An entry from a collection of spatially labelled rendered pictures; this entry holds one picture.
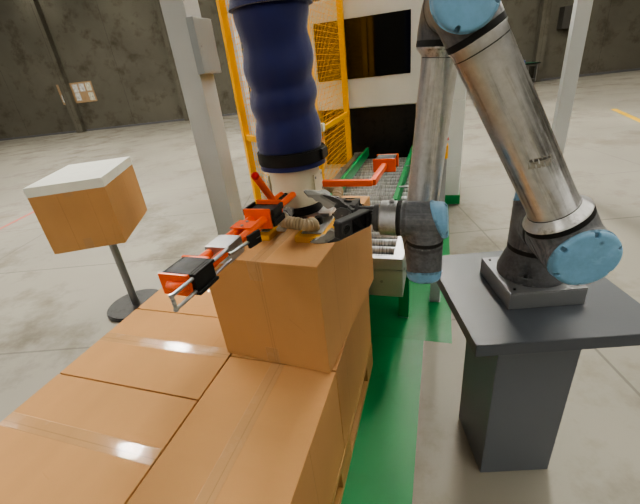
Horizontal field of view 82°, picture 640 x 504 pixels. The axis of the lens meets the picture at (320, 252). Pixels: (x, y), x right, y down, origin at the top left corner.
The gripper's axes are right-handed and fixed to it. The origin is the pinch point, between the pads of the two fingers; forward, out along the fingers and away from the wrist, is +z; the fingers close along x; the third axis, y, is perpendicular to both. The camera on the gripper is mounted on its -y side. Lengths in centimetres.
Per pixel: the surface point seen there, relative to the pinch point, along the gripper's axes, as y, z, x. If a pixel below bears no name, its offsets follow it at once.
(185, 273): -35.8, 11.8, 2.4
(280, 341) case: -3.7, 13.1, -42.6
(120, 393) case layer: -28, 62, -53
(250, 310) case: -3.4, 22.1, -31.6
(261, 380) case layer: -12, 18, -53
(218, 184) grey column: 127, 119, -30
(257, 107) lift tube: 17.5, 18.5, 27.5
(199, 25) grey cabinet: 131, 109, 65
